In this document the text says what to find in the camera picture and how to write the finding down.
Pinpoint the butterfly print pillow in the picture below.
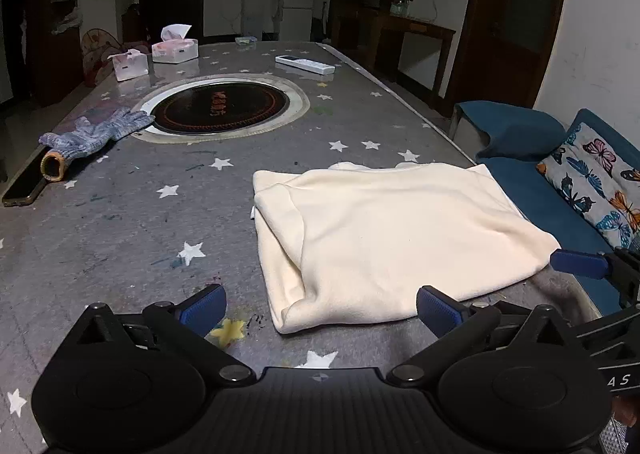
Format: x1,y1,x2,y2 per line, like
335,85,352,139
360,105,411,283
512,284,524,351
536,123,640,249

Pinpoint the covered floor fan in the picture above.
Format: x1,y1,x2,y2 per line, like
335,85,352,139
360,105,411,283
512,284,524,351
80,28,123,87

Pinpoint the black smartphone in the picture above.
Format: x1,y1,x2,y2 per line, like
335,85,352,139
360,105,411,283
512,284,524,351
1,144,51,207

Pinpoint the wooden side table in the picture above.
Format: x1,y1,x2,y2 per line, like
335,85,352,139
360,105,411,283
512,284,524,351
360,8,457,109

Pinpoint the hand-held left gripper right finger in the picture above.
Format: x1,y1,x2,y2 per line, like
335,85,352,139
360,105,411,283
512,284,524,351
387,285,581,389

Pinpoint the small white box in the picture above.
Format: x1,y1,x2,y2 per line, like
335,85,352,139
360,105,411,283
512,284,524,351
107,48,149,82

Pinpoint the grey star-printed tablecloth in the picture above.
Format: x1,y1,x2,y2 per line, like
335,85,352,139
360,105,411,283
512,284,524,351
0,41,601,454

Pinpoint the brown door with glass panel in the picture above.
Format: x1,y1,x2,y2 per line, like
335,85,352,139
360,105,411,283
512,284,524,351
445,0,573,119

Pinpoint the cream long-sleeved garment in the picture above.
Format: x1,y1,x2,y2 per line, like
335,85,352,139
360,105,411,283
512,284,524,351
250,161,562,335

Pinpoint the white remote control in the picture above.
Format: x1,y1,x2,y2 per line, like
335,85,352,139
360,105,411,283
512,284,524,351
275,54,336,75

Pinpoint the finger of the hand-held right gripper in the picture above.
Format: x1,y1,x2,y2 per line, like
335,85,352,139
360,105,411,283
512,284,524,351
550,249,640,309

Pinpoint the grey knitted work glove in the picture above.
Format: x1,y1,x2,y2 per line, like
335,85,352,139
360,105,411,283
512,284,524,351
39,107,156,183

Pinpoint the dark open shelf unit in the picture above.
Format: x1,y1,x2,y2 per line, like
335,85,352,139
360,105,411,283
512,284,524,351
0,0,83,107

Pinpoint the round built-in induction cooker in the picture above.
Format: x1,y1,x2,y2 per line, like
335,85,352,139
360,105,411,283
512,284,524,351
131,74,310,143

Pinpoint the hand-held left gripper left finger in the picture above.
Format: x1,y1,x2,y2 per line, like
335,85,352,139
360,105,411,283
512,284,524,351
62,284,256,389

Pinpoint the water dispenser with blue bottle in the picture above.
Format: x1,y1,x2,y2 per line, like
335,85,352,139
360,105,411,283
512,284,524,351
241,0,265,39

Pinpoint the blue sofa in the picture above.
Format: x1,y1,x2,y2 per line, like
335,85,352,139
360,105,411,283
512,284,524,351
450,100,640,315

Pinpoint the large pink tissue box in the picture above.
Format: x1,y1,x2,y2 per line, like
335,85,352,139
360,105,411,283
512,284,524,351
151,24,199,64

